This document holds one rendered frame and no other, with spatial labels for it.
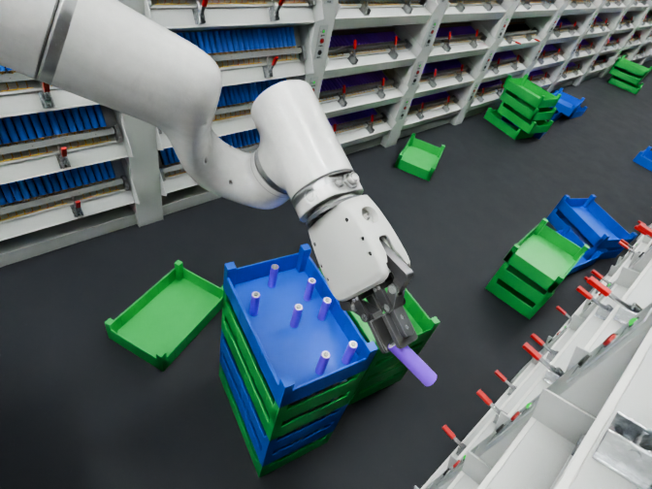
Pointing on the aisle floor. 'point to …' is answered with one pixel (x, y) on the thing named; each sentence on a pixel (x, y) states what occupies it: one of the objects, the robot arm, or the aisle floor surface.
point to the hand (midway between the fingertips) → (392, 329)
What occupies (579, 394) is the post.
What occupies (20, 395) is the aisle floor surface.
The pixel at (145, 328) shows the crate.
